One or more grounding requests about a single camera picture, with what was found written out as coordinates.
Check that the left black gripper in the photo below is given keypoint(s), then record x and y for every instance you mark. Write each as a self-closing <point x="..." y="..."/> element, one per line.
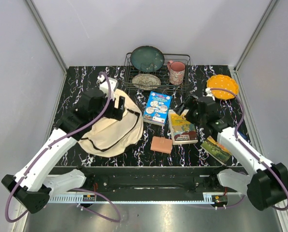
<point x="116" y="113"/>

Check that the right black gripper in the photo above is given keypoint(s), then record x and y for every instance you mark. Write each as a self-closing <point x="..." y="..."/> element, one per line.
<point x="191" y="101"/>

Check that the yellow cover paperback book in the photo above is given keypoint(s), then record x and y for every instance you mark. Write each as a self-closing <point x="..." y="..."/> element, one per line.
<point x="182" y="131"/>

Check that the cream canvas student bag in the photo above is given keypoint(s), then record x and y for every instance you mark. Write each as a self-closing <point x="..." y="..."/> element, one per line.
<point x="109" y="137"/>

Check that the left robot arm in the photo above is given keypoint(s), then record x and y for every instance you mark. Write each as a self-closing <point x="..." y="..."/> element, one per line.
<point x="31" y="186"/>

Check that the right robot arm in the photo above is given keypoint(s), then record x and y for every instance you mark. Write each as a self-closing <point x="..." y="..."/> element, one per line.
<point x="265" y="184"/>

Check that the blue comic book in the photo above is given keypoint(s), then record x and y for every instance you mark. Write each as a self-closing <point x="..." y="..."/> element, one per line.
<point x="157" y="108"/>

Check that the pink patterned mug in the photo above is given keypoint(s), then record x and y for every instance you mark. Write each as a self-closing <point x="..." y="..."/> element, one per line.
<point x="176" y="72"/>

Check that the patterned beige small plate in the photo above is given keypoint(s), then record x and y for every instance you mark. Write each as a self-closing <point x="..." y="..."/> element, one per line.
<point x="146" y="81"/>

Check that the orange dotted plate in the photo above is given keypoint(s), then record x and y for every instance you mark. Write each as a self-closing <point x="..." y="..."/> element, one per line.
<point x="218" y="83"/>

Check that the landscape cover thin book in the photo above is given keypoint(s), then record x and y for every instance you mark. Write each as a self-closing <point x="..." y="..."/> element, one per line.
<point x="216" y="150"/>

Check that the dark green ceramic plate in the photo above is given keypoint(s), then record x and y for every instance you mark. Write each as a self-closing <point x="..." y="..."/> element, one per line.
<point x="147" y="59"/>

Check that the blue animal farm book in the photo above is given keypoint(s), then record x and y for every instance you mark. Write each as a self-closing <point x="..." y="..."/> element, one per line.
<point x="242" y="135"/>

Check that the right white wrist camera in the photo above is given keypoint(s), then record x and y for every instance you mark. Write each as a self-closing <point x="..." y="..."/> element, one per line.
<point x="208" y="93"/>

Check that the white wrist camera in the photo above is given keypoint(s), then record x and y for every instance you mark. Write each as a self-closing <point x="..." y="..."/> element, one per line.
<point x="107" y="86"/>
<point x="208" y="93"/>

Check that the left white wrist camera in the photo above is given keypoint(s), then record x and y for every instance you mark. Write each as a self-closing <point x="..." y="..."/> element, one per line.
<point x="107" y="86"/>

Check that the black wire dish rack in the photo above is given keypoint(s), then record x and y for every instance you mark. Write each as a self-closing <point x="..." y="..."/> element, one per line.
<point x="162" y="73"/>

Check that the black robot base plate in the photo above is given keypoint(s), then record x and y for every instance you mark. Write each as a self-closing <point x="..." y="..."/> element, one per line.
<point x="153" y="184"/>

